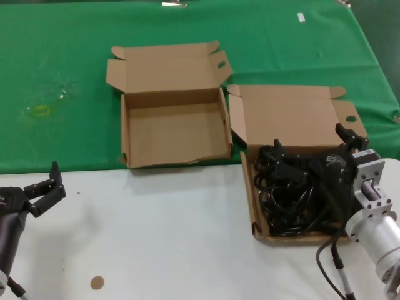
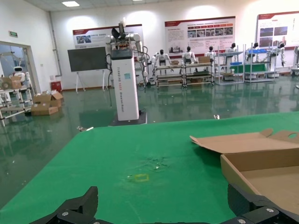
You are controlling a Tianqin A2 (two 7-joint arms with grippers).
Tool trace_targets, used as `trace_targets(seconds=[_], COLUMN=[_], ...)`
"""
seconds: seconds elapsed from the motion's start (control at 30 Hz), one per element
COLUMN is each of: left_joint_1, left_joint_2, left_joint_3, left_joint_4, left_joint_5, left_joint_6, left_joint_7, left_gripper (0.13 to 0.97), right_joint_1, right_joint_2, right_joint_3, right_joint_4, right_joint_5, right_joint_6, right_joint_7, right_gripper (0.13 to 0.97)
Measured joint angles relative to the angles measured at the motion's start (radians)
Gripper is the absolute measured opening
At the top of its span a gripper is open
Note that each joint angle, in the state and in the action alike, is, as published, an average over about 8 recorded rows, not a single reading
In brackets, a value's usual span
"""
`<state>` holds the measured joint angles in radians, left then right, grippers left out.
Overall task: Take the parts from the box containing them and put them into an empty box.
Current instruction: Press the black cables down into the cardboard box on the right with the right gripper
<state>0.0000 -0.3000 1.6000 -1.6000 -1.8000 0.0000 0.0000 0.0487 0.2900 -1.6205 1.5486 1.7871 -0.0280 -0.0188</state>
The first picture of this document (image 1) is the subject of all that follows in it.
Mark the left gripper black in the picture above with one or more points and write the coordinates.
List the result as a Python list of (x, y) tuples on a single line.
[(12, 201)]

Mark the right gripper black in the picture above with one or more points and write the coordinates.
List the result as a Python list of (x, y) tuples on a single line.
[(336, 175)]

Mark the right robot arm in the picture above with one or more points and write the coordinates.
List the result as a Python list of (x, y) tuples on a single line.
[(384, 231)]

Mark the open cardboard box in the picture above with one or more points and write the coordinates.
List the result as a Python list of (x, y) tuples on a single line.
[(281, 118), (175, 131)]

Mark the round cardboard disc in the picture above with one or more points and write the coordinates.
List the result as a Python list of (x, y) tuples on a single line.
[(97, 282)]

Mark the clear crumpled tape patch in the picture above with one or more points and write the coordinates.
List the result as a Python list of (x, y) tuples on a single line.
[(64, 90)]

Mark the white tape strip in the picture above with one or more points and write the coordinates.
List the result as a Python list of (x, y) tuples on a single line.
[(301, 17)]

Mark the green tablecloth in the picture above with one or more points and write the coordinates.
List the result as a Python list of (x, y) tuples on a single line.
[(62, 47)]

